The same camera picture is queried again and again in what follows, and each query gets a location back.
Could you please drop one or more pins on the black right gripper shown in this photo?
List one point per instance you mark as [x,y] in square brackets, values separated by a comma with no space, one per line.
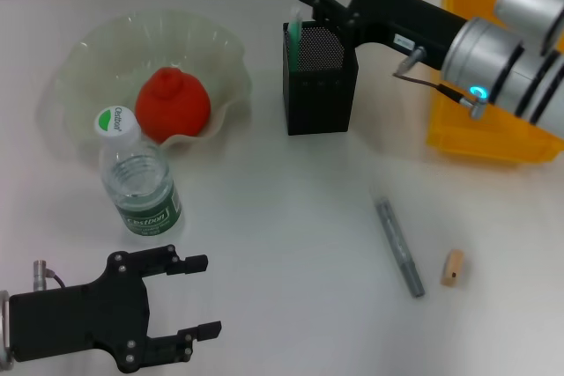
[396,15]

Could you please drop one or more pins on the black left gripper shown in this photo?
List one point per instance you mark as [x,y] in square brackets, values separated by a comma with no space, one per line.
[79,319]

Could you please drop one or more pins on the clear bottle with green label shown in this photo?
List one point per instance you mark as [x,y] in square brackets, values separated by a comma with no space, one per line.
[141,186]

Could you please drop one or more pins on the red-orange knobbly orange fruit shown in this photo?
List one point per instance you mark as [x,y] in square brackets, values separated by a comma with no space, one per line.
[176,98]

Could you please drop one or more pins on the grey pen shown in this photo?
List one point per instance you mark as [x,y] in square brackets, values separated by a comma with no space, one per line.
[398,248]

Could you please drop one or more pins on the small wooden block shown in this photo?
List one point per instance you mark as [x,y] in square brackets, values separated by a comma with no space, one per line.
[453,268]

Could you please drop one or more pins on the black mesh pen holder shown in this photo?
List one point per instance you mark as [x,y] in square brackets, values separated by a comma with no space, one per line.
[319,103]

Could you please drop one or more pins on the translucent green wavy fruit bowl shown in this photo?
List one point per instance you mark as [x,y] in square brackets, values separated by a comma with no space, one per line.
[198,54]

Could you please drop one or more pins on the yellow plastic bin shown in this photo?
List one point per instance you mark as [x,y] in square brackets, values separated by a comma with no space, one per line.
[480,142]

